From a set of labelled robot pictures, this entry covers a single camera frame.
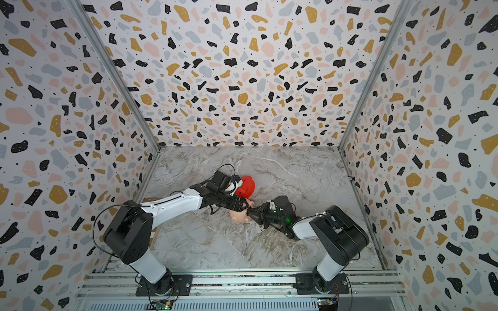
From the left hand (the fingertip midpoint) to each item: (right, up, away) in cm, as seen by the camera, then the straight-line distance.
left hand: (244, 203), depth 88 cm
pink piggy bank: (-1, -5, -2) cm, 6 cm away
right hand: (+2, -3, -3) cm, 5 cm away
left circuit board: (-28, -34, -17) cm, 47 cm away
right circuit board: (+32, -34, -16) cm, 50 cm away
